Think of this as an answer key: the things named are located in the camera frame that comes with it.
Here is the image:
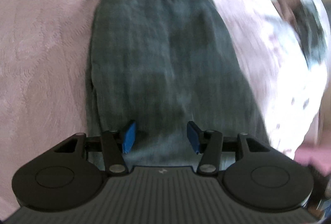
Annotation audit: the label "dark green plaid shorts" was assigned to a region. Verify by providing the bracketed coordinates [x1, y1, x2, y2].
[90, 0, 269, 167]

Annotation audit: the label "grey-blue crumpled garment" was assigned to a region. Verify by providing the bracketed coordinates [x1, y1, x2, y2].
[293, 2, 327, 69]

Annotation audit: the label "pink and grey bedspread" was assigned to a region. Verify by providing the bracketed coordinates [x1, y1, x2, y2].
[1, 0, 330, 218]

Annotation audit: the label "brown cloth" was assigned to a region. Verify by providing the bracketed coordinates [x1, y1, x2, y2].
[272, 0, 301, 28]

